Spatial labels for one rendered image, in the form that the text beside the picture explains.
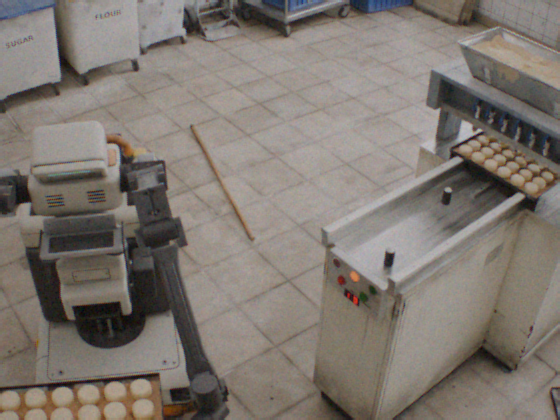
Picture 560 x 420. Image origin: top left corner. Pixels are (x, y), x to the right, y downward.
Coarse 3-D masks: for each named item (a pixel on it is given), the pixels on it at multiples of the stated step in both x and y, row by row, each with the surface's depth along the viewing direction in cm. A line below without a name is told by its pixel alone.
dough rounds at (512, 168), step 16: (464, 144) 258; (480, 144) 256; (496, 144) 256; (480, 160) 247; (496, 160) 247; (512, 160) 251; (512, 176) 238; (528, 176) 239; (544, 176) 239; (528, 192) 233
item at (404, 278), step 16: (496, 208) 226; (512, 208) 230; (480, 224) 219; (496, 224) 227; (448, 240) 212; (464, 240) 215; (432, 256) 206; (448, 256) 212; (400, 272) 200; (416, 272) 202; (400, 288) 200
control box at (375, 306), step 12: (336, 252) 216; (348, 264) 212; (360, 264) 211; (336, 276) 219; (348, 276) 214; (360, 276) 209; (372, 276) 207; (336, 288) 222; (348, 288) 216; (360, 288) 211; (384, 288) 203; (360, 300) 214; (372, 300) 209; (384, 300) 206; (372, 312) 211; (384, 312) 210
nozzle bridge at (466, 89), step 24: (432, 72) 248; (456, 72) 246; (432, 96) 253; (456, 96) 254; (480, 96) 234; (504, 96) 233; (456, 120) 271; (480, 120) 245; (528, 120) 222; (552, 120) 221; (552, 144) 227; (552, 168) 225
